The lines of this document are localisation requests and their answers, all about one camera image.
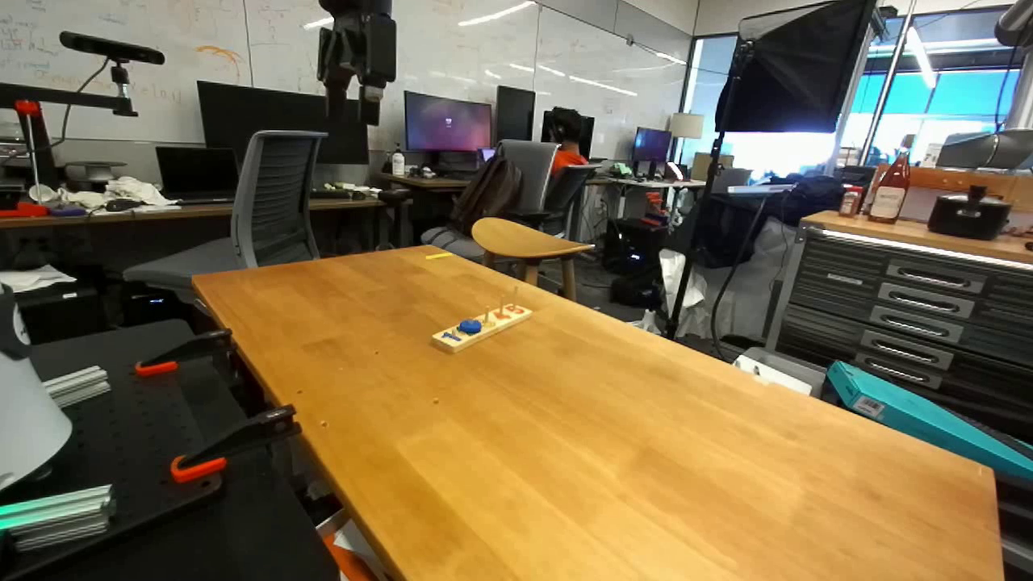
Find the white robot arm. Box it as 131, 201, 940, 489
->
317, 0, 396, 125

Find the wooden peg stand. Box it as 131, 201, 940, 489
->
433, 303, 528, 352

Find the small round wooden table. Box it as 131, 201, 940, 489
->
470, 217, 586, 299

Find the computer monitor purple screen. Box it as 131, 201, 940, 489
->
402, 91, 493, 151

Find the grey mesh office chair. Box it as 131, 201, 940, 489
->
123, 130, 324, 299

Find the large black monitor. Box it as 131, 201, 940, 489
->
197, 80, 367, 165

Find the black softbox light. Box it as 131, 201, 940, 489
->
715, 0, 873, 132

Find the orange black clamp far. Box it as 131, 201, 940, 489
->
131, 329, 228, 378

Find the orange black clamp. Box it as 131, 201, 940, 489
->
166, 405, 296, 485
131, 329, 228, 378

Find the teal case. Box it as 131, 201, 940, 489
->
827, 361, 1033, 480

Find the orange black clamp near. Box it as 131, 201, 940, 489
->
166, 405, 296, 485

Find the grey drawer cabinet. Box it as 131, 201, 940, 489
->
773, 208, 1033, 409

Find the black pot on cabinet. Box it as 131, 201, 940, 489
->
928, 187, 1010, 238

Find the black camera on mount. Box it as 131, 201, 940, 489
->
57, 33, 164, 65

